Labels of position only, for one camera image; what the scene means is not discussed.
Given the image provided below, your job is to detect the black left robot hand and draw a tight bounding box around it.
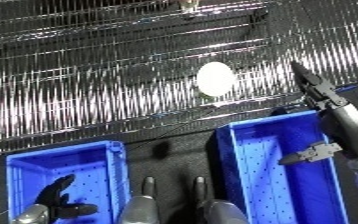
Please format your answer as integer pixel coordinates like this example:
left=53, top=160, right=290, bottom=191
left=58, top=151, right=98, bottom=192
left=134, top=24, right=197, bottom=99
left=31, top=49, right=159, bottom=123
left=33, top=173, right=101, bottom=221

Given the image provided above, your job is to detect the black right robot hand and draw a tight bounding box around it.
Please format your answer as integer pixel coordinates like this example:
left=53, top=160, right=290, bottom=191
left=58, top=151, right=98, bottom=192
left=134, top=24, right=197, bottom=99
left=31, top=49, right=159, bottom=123
left=278, top=60, right=358, bottom=166

